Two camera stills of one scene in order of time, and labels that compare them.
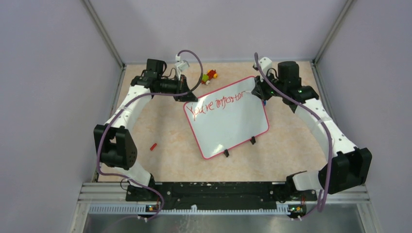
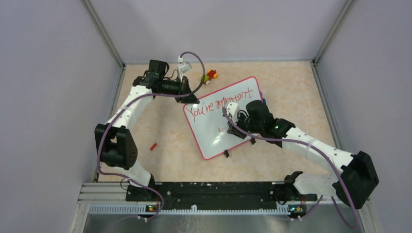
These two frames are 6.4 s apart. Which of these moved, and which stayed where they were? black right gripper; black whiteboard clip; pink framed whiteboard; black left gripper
Moved: black right gripper
Stayed: black left gripper; pink framed whiteboard; black whiteboard clip
